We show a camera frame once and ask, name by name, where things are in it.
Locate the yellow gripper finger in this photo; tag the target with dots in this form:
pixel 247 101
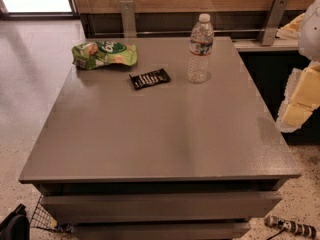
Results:
pixel 291 29
pixel 302 98

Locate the clear plastic water bottle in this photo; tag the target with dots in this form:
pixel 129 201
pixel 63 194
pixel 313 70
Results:
pixel 200 50

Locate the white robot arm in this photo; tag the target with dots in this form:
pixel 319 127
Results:
pixel 309 34

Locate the black candy bar wrapper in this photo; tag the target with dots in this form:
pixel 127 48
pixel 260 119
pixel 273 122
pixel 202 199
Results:
pixel 150 79

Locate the grey drawer cabinet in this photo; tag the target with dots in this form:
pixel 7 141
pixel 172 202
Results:
pixel 103 137

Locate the green snack chip bag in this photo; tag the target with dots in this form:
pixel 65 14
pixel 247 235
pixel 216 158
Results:
pixel 96 54

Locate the lower grey drawer front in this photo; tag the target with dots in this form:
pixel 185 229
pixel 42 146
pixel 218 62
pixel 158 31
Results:
pixel 201 231

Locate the grey drawer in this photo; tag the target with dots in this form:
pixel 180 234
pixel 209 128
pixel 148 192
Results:
pixel 201 231
pixel 160 207

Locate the upper grey drawer front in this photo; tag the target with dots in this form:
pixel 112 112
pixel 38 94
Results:
pixel 160 207

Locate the black bag on floor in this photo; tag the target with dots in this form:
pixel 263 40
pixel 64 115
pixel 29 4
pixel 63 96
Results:
pixel 16 225

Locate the right metal wall bracket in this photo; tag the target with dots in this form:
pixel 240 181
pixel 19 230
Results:
pixel 267 34

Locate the metal wall bracket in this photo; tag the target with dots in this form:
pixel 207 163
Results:
pixel 128 19
pixel 267 34

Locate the metal wall rail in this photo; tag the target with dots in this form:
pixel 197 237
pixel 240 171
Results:
pixel 241 33

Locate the left metal wall bracket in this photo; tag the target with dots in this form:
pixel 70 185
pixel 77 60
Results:
pixel 128 19

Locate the black wire mesh basket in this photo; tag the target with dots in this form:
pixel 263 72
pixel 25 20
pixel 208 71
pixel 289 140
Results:
pixel 41 219

